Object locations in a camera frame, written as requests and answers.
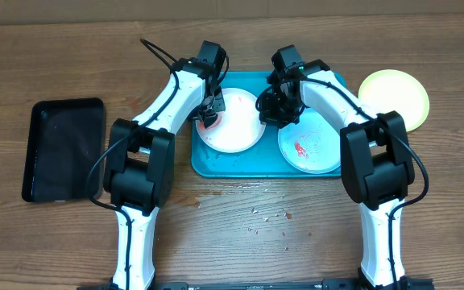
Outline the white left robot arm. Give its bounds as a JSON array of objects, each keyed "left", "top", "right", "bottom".
[{"left": 101, "top": 56, "right": 229, "bottom": 289}]

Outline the yellow plate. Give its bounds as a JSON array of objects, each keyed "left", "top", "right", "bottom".
[{"left": 358, "top": 69, "right": 430, "bottom": 132}]

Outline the black rectangular water tray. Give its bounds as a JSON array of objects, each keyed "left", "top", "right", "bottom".
[{"left": 22, "top": 97, "right": 106, "bottom": 202}]

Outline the green and pink sponge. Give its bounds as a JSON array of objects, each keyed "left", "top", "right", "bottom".
[{"left": 201, "top": 113, "right": 219, "bottom": 129}]

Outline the white plate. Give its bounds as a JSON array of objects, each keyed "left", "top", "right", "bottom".
[{"left": 195, "top": 88, "right": 266, "bottom": 153}]

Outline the light blue plate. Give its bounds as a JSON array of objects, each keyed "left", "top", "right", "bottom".
[{"left": 278, "top": 109, "right": 341, "bottom": 175}]

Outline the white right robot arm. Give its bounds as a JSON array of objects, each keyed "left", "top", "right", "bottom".
[{"left": 255, "top": 60, "right": 414, "bottom": 289}]

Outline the teal plastic serving tray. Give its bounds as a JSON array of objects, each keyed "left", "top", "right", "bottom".
[{"left": 191, "top": 70, "right": 346, "bottom": 179}]

